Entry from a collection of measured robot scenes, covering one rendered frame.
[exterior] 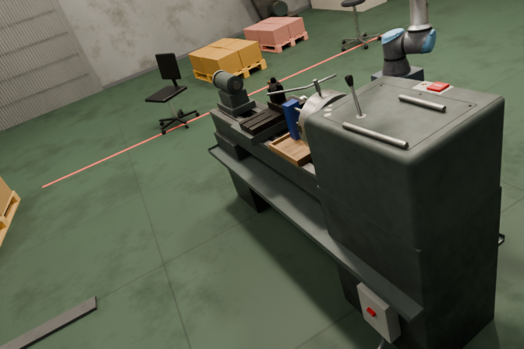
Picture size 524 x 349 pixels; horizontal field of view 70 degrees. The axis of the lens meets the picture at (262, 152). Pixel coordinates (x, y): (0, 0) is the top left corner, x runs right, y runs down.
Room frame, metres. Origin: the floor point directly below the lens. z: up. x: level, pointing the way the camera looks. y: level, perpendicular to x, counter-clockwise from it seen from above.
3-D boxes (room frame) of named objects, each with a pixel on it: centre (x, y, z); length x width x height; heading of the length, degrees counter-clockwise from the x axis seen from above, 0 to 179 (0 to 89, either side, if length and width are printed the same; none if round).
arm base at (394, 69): (1.91, -0.86, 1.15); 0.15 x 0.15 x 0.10
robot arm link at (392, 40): (1.91, -0.86, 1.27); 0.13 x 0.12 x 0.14; 44
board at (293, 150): (1.86, -0.27, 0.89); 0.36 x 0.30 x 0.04; 112
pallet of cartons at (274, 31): (7.54, -0.97, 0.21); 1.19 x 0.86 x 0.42; 20
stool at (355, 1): (5.89, -2.05, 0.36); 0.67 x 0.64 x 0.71; 15
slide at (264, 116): (2.22, -0.15, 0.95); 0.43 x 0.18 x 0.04; 112
